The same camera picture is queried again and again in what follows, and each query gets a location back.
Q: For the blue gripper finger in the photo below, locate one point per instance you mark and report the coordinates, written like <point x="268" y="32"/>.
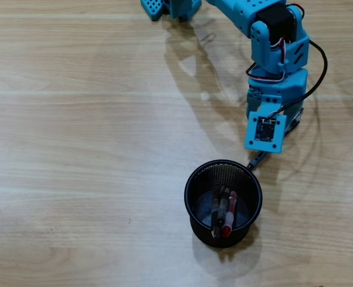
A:
<point x="254" y="100"/>

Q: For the clear pen with grey grip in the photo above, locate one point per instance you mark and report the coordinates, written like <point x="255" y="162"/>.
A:
<point x="255" y="161"/>

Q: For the clear pen with black cap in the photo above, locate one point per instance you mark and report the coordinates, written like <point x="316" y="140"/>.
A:
<point x="223" y="206"/>

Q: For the red retractable pen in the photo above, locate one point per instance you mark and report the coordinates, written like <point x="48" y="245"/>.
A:
<point x="229" y="218"/>

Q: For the black retractable pen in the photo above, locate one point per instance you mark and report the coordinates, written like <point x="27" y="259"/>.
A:
<point x="214" y="218"/>

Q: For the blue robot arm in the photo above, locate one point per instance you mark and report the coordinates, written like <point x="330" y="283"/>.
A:
<point x="236" y="9"/>

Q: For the black mesh pen holder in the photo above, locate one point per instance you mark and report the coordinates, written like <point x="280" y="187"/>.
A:
<point x="206" y="240"/>

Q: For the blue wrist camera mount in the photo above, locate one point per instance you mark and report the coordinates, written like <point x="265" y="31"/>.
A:
<point x="265" y="131"/>

